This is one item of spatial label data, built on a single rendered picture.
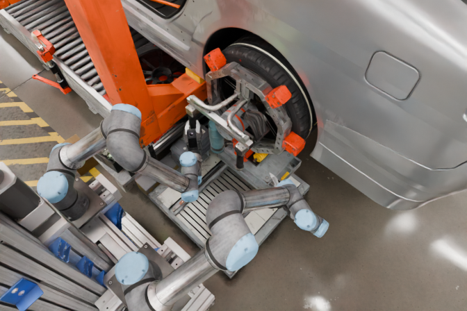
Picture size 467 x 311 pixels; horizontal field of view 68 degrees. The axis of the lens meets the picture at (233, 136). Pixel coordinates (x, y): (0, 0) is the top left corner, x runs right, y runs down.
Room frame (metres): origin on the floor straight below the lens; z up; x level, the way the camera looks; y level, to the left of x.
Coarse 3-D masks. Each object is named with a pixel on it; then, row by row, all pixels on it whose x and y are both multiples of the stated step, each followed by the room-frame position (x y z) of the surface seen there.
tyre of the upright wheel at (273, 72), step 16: (240, 48) 1.30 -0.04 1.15; (272, 48) 1.27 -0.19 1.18; (240, 64) 1.25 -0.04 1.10; (256, 64) 1.18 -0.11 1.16; (272, 64) 1.17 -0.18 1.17; (288, 64) 1.19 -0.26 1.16; (272, 80) 1.12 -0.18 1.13; (288, 80) 1.11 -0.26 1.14; (288, 112) 1.04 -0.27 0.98; (304, 112) 1.02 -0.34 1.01; (304, 128) 0.98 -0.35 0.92
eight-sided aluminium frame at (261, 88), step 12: (216, 72) 1.25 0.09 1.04; (228, 72) 1.19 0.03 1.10; (240, 72) 1.20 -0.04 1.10; (216, 84) 1.32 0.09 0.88; (252, 84) 1.10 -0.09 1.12; (264, 84) 1.10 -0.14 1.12; (216, 96) 1.32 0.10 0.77; (264, 96) 1.04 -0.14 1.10; (276, 108) 1.04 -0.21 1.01; (276, 120) 0.98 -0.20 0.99; (288, 120) 0.99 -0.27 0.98; (288, 132) 0.98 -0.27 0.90; (264, 144) 1.06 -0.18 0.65; (276, 144) 0.97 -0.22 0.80
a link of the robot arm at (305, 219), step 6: (294, 204) 0.54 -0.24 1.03; (300, 204) 0.54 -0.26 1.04; (306, 204) 0.54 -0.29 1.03; (294, 210) 0.52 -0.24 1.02; (300, 210) 0.50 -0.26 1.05; (306, 210) 0.50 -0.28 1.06; (294, 216) 0.50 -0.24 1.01; (300, 216) 0.48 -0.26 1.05; (306, 216) 0.48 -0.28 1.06; (312, 216) 0.48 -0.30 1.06; (300, 222) 0.46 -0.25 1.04; (306, 222) 0.46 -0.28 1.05; (312, 222) 0.46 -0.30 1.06; (318, 222) 0.48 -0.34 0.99; (306, 228) 0.44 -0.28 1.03; (312, 228) 0.45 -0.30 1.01
